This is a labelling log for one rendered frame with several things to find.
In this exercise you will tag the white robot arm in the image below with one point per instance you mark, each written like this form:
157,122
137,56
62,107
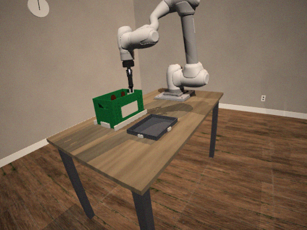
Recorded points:
193,74

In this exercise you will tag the green bottle crate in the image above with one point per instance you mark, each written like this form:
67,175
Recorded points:
118,110

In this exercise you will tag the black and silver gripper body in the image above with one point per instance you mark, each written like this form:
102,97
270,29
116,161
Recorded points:
128,64

